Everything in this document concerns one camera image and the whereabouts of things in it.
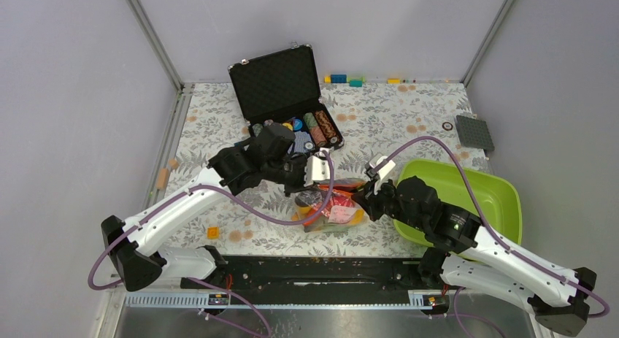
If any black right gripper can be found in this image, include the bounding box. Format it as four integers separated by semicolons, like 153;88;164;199
351;172;428;231

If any red toy apple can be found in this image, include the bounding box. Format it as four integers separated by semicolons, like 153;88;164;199
323;191;355;218

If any clear zip top bag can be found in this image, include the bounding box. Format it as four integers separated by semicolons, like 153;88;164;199
291;178;369;233

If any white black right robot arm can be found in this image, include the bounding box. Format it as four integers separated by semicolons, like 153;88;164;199
353;176;596;337

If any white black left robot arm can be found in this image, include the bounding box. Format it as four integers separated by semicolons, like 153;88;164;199
101;123;331;291

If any blue small blind button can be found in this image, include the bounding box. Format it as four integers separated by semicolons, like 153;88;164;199
292;118;304;132

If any black poker chip case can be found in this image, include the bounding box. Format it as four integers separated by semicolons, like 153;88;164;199
228;44;345;152

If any green plastic tray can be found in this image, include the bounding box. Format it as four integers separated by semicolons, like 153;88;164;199
393;159;523;259

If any small orange toy cracker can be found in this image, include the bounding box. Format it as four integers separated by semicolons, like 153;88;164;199
206;227;220;239

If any grey building baseplate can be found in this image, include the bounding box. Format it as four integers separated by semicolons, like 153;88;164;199
455;115;495;152

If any wooden block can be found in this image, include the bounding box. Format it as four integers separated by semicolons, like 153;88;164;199
155;168;170;191

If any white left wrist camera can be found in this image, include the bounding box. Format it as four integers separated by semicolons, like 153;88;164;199
304;155;331;187

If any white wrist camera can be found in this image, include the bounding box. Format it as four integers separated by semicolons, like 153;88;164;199
304;155;331;187
366;154;396;195

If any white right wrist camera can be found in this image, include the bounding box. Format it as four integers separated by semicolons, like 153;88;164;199
366;154;396;195

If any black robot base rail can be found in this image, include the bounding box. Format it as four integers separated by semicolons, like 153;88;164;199
205;256;453;306

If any blue toy block at wall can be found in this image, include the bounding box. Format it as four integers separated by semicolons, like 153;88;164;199
329;74;347;83

